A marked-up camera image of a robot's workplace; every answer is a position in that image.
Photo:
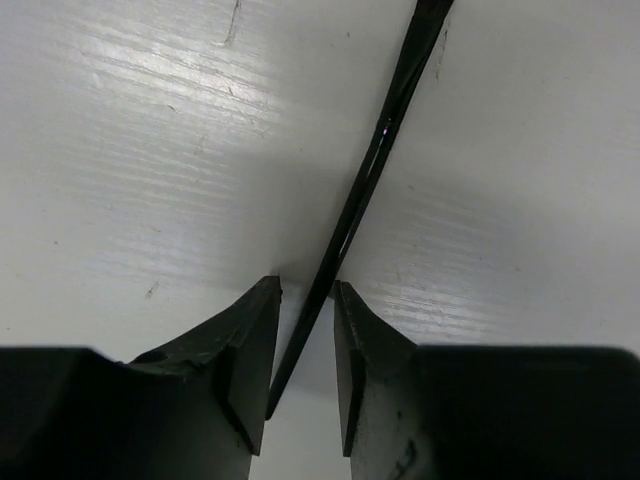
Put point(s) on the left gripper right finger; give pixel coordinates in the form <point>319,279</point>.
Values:
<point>425,411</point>

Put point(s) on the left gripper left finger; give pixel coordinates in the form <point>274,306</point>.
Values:
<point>192,408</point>

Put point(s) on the thin black eyeliner pencil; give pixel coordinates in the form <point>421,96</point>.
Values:
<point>419,42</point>

